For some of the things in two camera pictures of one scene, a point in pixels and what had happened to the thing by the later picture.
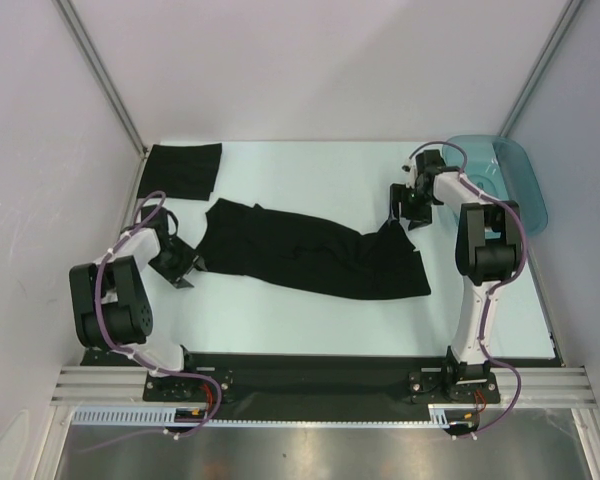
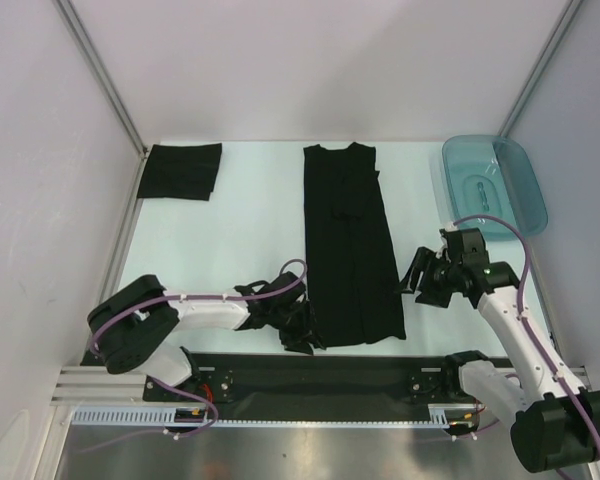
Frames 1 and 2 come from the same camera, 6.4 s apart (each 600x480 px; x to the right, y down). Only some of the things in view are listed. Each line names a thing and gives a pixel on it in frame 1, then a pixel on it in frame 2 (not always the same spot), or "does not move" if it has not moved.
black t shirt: [307, 253] to [353, 292]
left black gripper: [189, 259] to [306, 330]
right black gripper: [411, 204] to [427, 279]
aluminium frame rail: [124, 386] does not move
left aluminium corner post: [100, 75] does not move
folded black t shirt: [187, 172] does not move
